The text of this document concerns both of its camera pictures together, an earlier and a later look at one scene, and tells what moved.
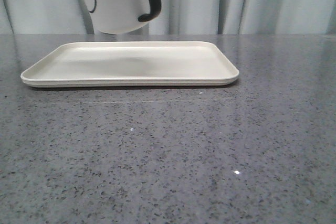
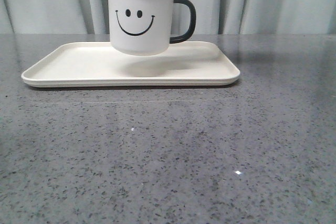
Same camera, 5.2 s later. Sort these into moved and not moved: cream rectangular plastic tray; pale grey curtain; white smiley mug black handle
Moved: white smiley mug black handle
Not moved: cream rectangular plastic tray; pale grey curtain
